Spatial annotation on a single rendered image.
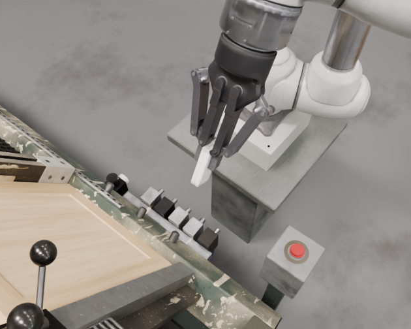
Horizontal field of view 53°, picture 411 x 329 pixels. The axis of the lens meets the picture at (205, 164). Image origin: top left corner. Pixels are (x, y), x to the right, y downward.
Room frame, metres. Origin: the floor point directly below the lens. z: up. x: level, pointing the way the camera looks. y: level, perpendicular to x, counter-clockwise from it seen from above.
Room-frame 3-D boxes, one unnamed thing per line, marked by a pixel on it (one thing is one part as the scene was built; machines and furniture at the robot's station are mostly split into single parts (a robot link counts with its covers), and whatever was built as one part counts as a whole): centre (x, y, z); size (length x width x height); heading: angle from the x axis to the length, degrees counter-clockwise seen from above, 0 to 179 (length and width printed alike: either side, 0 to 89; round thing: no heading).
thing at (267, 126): (0.98, -0.19, 0.88); 0.22 x 0.18 x 0.06; 51
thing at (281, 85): (0.97, -0.21, 1.02); 0.18 x 0.16 x 0.22; 73
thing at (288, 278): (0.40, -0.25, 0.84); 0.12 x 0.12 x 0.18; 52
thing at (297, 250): (0.40, -0.25, 0.93); 0.04 x 0.04 x 0.02
